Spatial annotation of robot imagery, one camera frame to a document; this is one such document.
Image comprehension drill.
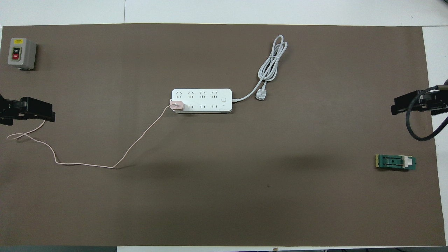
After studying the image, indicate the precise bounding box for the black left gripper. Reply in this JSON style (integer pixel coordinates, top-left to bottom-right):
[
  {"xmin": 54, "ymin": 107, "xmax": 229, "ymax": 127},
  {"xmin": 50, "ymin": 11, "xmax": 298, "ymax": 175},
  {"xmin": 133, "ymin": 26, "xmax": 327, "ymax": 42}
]
[{"xmin": 0, "ymin": 94, "xmax": 56, "ymax": 126}]

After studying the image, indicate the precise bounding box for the brown table mat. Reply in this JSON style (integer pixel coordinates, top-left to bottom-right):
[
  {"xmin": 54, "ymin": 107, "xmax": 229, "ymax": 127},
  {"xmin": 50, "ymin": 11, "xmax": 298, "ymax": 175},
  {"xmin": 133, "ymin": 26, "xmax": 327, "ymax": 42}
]
[{"xmin": 0, "ymin": 23, "xmax": 447, "ymax": 247}]

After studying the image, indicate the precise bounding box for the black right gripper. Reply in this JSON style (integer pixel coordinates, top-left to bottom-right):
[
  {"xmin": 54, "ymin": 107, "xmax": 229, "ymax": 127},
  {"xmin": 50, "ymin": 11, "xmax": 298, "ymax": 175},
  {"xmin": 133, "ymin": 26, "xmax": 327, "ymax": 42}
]
[{"xmin": 391, "ymin": 89, "xmax": 448, "ymax": 116}]

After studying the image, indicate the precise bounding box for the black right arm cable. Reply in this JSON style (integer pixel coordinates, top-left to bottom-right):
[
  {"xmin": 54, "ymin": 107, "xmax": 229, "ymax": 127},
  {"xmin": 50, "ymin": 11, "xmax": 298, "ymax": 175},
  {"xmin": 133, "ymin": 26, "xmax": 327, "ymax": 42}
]
[{"xmin": 405, "ymin": 80, "xmax": 448, "ymax": 142}]

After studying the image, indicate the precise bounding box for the grey push button box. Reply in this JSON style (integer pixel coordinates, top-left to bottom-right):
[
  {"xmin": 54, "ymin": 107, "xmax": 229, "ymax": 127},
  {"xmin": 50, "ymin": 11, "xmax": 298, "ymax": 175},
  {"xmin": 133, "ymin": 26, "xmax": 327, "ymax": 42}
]
[{"xmin": 8, "ymin": 37, "xmax": 37, "ymax": 71}]

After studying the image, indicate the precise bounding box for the green knife switch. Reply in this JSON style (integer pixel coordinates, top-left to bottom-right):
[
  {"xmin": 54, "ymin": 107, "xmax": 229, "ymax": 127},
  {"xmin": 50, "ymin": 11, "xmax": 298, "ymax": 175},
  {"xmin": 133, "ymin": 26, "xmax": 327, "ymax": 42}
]
[{"xmin": 375, "ymin": 154, "xmax": 417, "ymax": 172}]

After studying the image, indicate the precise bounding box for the pink charging cable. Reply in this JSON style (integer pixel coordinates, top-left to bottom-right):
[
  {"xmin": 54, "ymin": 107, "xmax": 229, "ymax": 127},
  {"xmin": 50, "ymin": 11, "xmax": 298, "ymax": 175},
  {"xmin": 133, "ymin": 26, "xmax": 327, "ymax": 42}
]
[{"xmin": 6, "ymin": 105, "xmax": 172, "ymax": 169}]

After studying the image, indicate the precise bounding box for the white power strip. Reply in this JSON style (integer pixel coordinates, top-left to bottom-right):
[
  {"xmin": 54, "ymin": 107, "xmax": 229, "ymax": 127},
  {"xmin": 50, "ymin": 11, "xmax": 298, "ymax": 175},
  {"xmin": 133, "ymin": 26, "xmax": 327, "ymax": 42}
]
[{"xmin": 171, "ymin": 88, "xmax": 233, "ymax": 113}]

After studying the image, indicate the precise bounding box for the white power strip cord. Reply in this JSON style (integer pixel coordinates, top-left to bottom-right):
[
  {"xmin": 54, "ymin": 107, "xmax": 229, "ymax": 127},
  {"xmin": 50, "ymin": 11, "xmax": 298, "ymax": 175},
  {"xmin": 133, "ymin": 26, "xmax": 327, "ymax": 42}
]
[{"xmin": 232, "ymin": 34, "xmax": 288, "ymax": 103}]

